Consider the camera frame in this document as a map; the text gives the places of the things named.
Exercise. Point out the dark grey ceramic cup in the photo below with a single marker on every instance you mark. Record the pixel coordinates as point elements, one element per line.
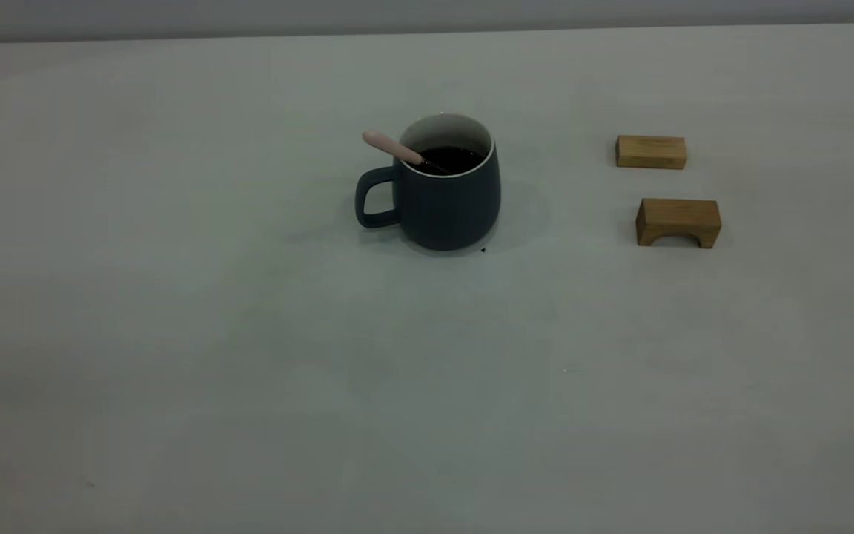
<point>449,211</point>

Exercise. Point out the flat rectangular wooden block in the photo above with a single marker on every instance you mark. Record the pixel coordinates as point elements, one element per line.
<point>651,152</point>

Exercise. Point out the arched wooden block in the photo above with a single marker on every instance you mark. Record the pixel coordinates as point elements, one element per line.
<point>679,213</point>

